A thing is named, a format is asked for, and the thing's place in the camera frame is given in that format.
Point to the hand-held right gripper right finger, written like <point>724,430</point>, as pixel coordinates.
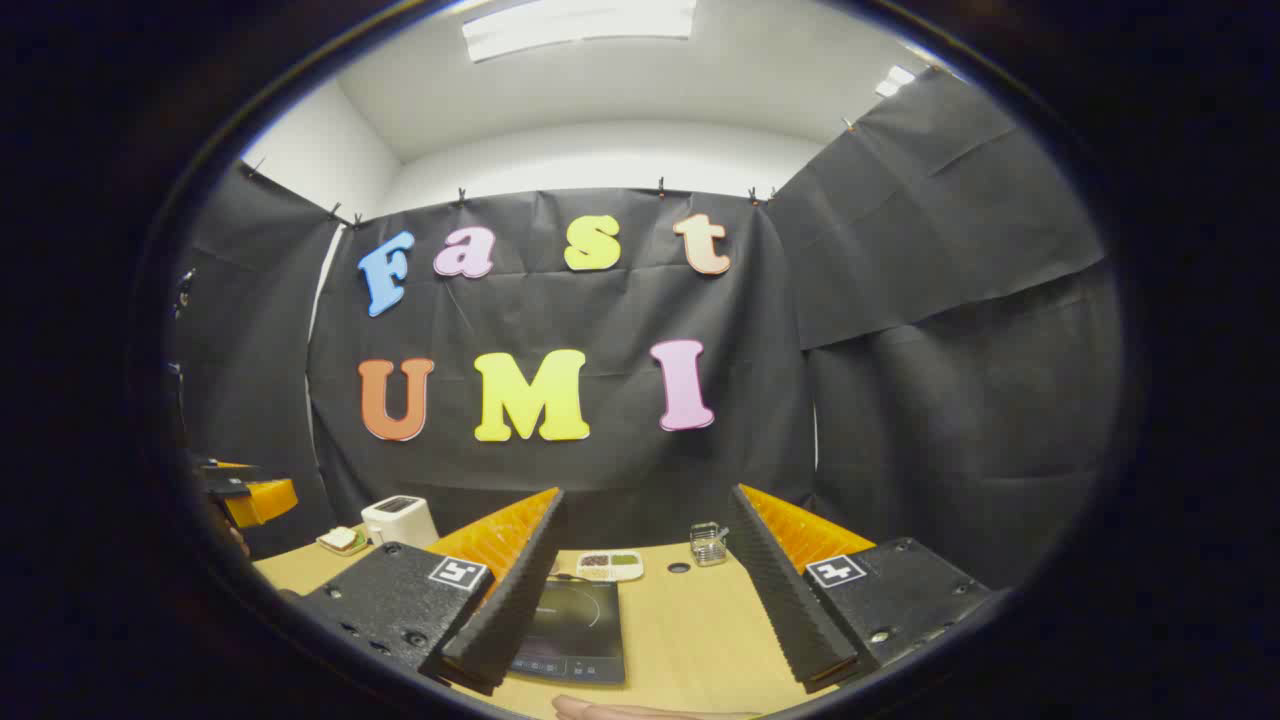
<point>785,610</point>

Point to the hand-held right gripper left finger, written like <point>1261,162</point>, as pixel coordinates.
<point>510,610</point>

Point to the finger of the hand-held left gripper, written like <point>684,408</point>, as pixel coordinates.
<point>262,500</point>

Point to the black induction cooktop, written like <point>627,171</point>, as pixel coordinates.
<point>580,625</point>

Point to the toy sandwich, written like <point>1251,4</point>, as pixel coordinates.
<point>342,538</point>

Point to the pale green rectangular plate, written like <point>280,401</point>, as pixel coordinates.
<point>345,549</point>

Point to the metal mesh holder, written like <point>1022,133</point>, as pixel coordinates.
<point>709,545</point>

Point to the white divided dish with beans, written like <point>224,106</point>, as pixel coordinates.
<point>610,565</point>

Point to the white toaster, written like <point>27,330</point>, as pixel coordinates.
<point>400,520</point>

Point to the black backdrop cloth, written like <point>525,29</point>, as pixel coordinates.
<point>600,320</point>

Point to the small ceiling light panel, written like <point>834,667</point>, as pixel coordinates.
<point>895,80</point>

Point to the large ceiling light panel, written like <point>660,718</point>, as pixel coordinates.
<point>580,25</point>

